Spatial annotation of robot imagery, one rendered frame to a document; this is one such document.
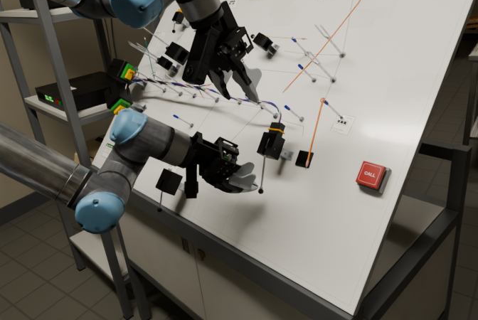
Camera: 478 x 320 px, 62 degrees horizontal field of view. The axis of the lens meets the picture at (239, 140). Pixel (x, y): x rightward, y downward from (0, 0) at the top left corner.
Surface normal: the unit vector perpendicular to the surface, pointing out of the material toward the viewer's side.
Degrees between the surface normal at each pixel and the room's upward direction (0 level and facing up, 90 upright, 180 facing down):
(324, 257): 49
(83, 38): 90
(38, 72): 90
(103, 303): 0
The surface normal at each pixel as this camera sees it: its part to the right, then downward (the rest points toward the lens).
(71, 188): 0.29, 0.04
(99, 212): 0.04, 0.39
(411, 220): -0.10, -0.91
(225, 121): -0.60, -0.35
